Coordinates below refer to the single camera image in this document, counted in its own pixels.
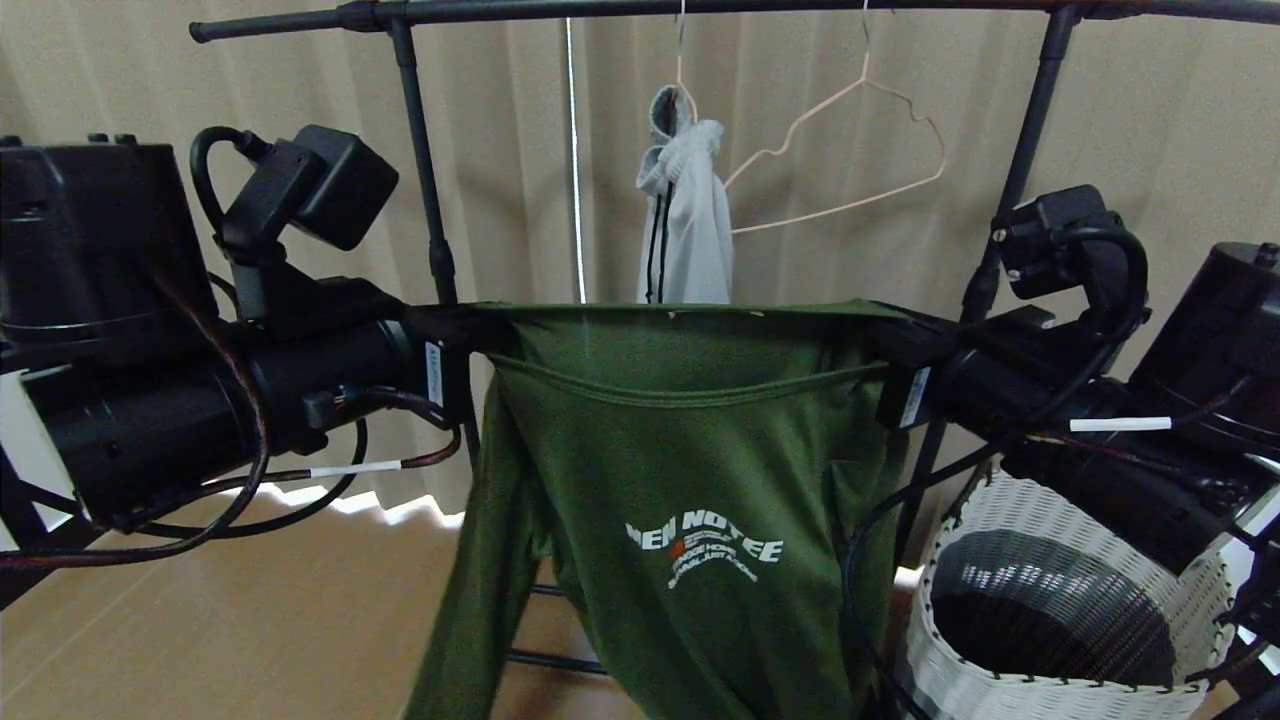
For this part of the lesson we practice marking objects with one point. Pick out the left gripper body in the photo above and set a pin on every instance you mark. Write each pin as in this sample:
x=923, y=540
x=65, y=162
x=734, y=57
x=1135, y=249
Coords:
x=340, y=380

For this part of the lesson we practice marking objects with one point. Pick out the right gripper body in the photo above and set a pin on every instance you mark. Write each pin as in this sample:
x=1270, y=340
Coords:
x=980, y=385

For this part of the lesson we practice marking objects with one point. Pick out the green garment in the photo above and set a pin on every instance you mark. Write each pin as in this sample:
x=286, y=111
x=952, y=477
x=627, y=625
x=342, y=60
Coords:
x=680, y=450

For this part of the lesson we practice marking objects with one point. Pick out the pale grey shorts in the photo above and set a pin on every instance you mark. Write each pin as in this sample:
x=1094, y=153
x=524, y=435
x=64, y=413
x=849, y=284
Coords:
x=690, y=240

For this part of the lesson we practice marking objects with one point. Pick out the pink clothes hanger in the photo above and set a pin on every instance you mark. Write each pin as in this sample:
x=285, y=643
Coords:
x=681, y=70
x=838, y=208

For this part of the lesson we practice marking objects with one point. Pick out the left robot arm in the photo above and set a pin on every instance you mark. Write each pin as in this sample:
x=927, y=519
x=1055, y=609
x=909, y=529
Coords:
x=90, y=300

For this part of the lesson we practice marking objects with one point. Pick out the white laundry basket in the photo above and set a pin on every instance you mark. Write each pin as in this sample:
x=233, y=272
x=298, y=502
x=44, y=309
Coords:
x=1080, y=520

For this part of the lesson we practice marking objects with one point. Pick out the black clothes rack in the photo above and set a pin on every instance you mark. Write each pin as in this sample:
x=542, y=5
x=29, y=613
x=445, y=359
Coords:
x=700, y=8

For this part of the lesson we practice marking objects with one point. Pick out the beige curtain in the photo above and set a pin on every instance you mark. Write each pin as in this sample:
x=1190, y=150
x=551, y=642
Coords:
x=150, y=80

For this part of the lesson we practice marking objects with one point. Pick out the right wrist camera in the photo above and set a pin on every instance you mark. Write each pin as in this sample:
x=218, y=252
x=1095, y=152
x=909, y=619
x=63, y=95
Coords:
x=1060, y=235

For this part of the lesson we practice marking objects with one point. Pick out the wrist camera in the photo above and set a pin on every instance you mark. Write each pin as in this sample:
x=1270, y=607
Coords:
x=320, y=180
x=1060, y=235

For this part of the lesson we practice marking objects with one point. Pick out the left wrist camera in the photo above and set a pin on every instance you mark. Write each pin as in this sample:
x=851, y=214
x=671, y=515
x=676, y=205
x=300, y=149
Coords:
x=320, y=180

